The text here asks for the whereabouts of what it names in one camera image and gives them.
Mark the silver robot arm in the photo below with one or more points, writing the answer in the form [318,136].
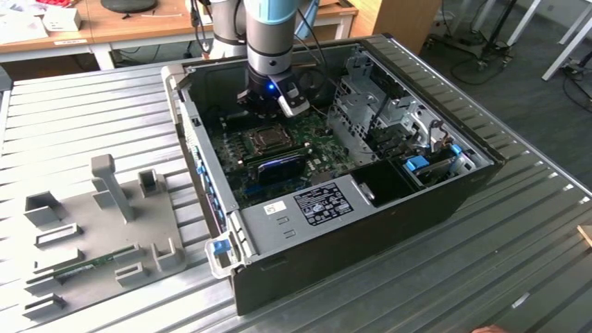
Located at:
[270,41]

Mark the CPU socket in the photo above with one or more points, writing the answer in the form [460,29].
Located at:
[249,149]

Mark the green motherboard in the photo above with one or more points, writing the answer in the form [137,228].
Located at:
[324,152]

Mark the metal drive cage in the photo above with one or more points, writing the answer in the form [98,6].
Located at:
[356,104]

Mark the black expansion card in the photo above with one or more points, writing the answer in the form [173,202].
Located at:
[278,171]

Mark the wooden office desk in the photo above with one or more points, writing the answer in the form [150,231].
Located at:
[61,35]
[152,24]

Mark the grey power supply unit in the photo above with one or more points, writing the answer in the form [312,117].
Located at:
[276,230]

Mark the hard disk in blue carrier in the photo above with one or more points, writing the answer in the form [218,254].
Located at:
[416,163]

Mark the wooden cabinet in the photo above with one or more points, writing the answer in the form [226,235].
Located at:
[401,21]

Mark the dark round disc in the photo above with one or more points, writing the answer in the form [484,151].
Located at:
[129,5]

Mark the blue case latch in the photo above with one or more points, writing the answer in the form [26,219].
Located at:
[218,248]

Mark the black PC case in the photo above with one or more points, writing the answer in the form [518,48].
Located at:
[346,249]

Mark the white cardboard box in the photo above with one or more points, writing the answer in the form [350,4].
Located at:
[61,20]

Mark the black wheeled stand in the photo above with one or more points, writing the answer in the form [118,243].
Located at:
[488,52]

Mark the grey parts rack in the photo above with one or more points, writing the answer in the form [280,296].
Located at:
[105,239]

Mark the red items pack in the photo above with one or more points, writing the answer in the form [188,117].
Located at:
[50,2]

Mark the white paper stack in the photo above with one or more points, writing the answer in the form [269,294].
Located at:
[20,26]

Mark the green RAM stick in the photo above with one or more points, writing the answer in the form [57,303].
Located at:
[98,260]

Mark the wooden block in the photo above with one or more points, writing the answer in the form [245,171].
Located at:
[586,236]

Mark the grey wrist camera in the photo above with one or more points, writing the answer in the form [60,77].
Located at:
[293,102]

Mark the white table frame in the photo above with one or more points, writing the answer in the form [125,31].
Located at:
[568,53]
[524,21]

